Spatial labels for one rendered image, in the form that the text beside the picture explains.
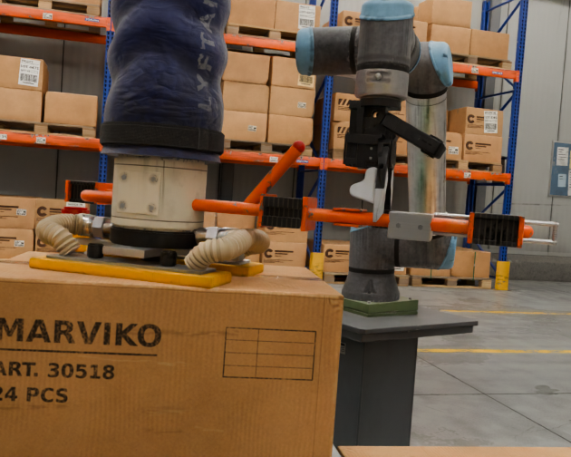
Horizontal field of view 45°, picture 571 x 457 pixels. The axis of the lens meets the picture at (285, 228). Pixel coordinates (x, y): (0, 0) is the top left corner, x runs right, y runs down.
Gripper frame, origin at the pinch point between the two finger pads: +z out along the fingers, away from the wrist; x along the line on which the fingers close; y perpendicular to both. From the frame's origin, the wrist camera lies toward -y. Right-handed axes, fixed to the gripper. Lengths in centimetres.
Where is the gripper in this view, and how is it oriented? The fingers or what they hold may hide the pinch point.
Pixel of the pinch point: (383, 218)
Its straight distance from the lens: 118.8
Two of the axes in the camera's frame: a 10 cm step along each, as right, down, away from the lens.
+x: -2.7, 0.3, -9.6
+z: -0.7, 10.0, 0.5
